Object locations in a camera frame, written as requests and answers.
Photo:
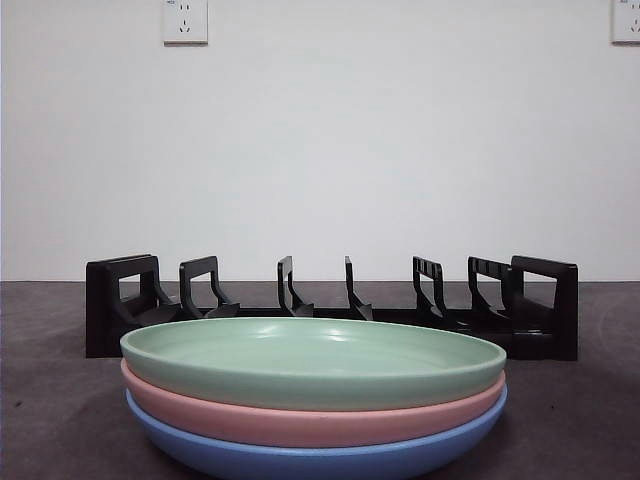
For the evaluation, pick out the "green plate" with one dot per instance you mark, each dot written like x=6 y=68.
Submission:
x=300 y=380

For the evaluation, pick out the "pink plate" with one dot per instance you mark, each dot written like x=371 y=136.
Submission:
x=225 y=425

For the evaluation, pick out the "blue plate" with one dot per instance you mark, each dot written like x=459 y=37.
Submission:
x=300 y=465

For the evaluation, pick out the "black dish rack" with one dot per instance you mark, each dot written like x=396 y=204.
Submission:
x=567 y=310

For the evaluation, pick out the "white wall socket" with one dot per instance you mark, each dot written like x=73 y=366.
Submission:
x=626 y=22
x=185 y=22

